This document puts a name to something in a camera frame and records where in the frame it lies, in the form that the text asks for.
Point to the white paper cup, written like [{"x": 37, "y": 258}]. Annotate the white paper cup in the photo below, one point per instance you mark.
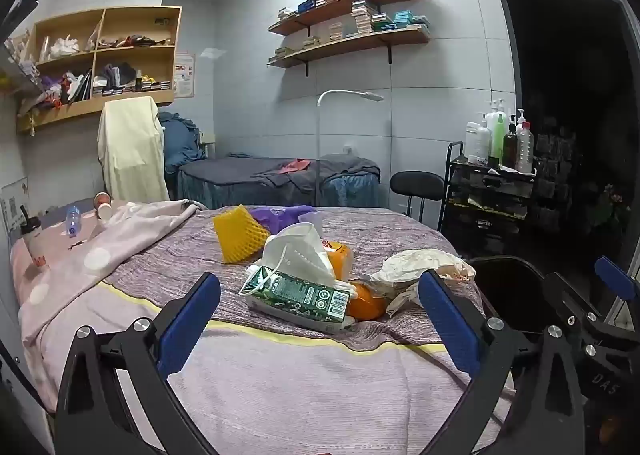
[{"x": 105, "y": 211}]

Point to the green bottle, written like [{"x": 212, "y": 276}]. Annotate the green bottle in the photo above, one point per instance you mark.
[{"x": 498, "y": 135}]

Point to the clear bottle with red cap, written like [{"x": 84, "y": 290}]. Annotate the clear bottle with red cap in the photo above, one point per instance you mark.
[{"x": 525, "y": 150}]

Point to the yellow foam fruit net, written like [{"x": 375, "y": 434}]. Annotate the yellow foam fruit net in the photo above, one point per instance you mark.
[{"x": 237, "y": 235}]

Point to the black trash bin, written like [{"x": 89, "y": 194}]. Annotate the black trash bin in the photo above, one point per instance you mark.
[{"x": 510, "y": 285}]

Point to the person's right hand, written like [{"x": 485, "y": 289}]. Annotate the person's right hand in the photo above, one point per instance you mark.
[{"x": 609, "y": 430}]

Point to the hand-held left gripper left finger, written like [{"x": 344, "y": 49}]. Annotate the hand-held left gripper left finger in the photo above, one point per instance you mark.
[{"x": 187, "y": 325}]

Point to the dark glass door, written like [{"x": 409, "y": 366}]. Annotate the dark glass door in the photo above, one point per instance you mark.
[{"x": 565, "y": 60}]

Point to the green drink carton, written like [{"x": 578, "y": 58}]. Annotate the green drink carton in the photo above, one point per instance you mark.
[{"x": 295, "y": 297}]

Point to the wall poster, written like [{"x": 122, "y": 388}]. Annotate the wall poster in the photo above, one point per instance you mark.
[{"x": 185, "y": 75}]

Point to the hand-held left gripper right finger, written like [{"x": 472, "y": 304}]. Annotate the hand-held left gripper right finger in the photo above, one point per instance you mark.
[{"x": 447, "y": 325}]

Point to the dark grey cloth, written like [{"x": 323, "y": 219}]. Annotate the dark grey cloth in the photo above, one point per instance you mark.
[{"x": 120, "y": 73}]

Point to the massage bed with grey cover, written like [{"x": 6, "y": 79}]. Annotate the massage bed with grey cover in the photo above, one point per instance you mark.
[{"x": 225, "y": 175}]

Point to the orange peel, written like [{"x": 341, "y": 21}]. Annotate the orange peel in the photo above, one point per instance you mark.
[{"x": 365, "y": 306}]

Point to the wall notice paper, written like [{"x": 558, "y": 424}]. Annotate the wall notice paper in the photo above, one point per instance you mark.
[{"x": 14, "y": 205}]

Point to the orange juice bottle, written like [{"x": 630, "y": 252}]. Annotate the orange juice bottle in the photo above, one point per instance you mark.
[{"x": 342, "y": 260}]

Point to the wall shelves with boxes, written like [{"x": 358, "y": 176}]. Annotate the wall shelves with boxes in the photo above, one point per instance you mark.
[{"x": 362, "y": 17}]

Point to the cream cloth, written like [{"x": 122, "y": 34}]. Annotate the cream cloth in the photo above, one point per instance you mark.
[{"x": 132, "y": 150}]

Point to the tumbler with black straw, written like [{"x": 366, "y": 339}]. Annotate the tumbler with black straw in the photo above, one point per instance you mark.
[{"x": 34, "y": 245}]

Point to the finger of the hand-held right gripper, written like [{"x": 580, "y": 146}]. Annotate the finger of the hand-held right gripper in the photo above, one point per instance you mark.
[
  {"x": 575, "y": 302},
  {"x": 616, "y": 279}
]

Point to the white face mask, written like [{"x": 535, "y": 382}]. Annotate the white face mask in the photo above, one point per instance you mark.
[{"x": 300, "y": 250}]

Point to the clear plastic water bottle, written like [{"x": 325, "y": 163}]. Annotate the clear plastic water bottle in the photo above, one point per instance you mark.
[{"x": 73, "y": 220}]

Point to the short wooden wall shelf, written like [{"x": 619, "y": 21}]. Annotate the short wooden wall shelf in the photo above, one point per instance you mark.
[{"x": 350, "y": 2}]

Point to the wooden wall cabinet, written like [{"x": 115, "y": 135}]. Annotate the wooden wall cabinet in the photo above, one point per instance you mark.
[{"x": 125, "y": 102}]

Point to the red cloth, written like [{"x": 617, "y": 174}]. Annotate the red cloth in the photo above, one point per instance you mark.
[{"x": 295, "y": 166}]

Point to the purple plastic bag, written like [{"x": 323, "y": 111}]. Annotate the purple plastic bag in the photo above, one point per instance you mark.
[{"x": 280, "y": 217}]

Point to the white floor lamp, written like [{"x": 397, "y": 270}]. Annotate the white floor lamp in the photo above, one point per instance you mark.
[{"x": 345, "y": 92}]

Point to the white paper bag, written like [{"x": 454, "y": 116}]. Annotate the white paper bag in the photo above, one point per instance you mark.
[{"x": 415, "y": 262}]

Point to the long wooden wall shelf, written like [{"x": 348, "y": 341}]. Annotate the long wooden wall shelf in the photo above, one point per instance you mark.
[{"x": 350, "y": 46}]

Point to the black trolley cart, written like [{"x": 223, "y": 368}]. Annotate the black trolley cart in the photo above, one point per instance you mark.
[{"x": 480, "y": 225}]

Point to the pink polka dot blanket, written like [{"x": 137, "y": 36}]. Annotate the pink polka dot blanket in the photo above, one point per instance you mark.
[{"x": 100, "y": 260}]

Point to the brown paper cup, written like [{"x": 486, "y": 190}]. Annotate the brown paper cup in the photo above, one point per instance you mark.
[{"x": 102, "y": 197}]

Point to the pink flower plant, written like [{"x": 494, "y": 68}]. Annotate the pink flower plant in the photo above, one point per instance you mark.
[{"x": 612, "y": 200}]

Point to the brown pump bottle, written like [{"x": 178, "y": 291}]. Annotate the brown pump bottle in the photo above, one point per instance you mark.
[{"x": 510, "y": 151}]

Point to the white jar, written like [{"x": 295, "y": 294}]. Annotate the white jar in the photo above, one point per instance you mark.
[{"x": 471, "y": 140}]

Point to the blue cloth pile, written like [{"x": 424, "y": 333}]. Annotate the blue cloth pile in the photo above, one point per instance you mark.
[{"x": 177, "y": 140}]

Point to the purple striped blanket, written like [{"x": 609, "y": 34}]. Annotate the purple striped blanket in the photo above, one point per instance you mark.
[{"x": 400, "y": 235}]

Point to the black stool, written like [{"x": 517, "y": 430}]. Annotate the black stool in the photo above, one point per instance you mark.
[{"x": 417, "y": 182}]

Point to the white cloth bundle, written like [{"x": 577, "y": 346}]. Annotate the white cloth bundle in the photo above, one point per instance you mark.
[{"x": 64, "y": 46}]

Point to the white pump bottle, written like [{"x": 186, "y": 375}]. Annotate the white pump bottle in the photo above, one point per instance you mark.
[{"x": 483, "y": 145}]

